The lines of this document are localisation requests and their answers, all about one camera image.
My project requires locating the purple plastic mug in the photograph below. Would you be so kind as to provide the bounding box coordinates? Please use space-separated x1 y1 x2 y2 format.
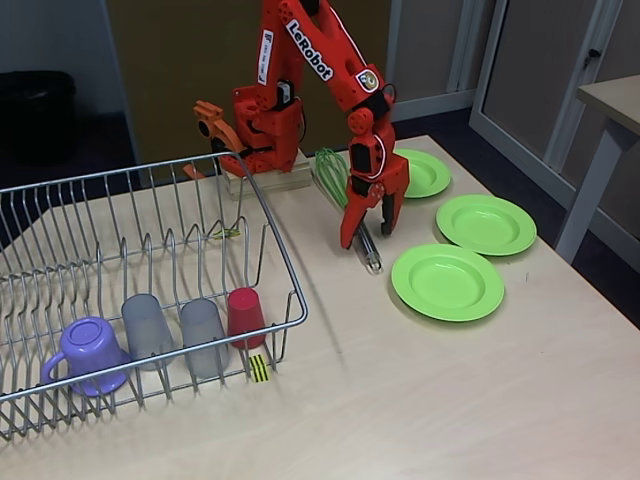
40 318 132 399

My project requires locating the white framed cabinet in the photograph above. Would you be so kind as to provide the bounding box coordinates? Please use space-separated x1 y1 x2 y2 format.
383 0 479 126

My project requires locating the red plastic cup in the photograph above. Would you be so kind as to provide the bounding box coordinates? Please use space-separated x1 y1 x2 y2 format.
227 287 266 350

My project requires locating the brown pin board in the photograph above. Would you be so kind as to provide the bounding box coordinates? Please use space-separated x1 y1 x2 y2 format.
104 0 391 166

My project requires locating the grey sliding door cabinet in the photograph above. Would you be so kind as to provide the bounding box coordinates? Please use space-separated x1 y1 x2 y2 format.
468 0 640 236

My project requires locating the black waste bin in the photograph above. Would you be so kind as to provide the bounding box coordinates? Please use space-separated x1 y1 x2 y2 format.
0 70 77 161

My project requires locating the beige side table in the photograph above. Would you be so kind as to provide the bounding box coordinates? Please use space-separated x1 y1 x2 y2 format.
554 74 640 264

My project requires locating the green plastic plate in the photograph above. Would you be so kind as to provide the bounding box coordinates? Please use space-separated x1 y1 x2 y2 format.
390 243 506 323
394 148 453 200
435 194 538 258

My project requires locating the translucent grey plastic cup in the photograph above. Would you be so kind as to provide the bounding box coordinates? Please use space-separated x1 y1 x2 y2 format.
121 293 176 372
179 298 232 380

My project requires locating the metal wire dish rack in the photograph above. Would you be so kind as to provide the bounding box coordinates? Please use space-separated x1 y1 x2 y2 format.
0 152 310 441

